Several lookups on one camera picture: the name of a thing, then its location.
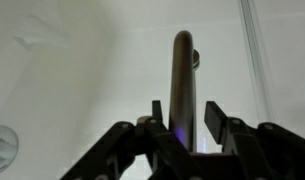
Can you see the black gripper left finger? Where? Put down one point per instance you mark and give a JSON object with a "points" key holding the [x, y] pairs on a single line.
{"points": [[148, 150]]}

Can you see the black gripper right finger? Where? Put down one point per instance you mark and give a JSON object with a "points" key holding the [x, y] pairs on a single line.
{"points": [[258, 150]]}

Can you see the glass shower door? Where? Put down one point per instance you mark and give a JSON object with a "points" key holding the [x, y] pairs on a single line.
{"points": [[92, 83]]}

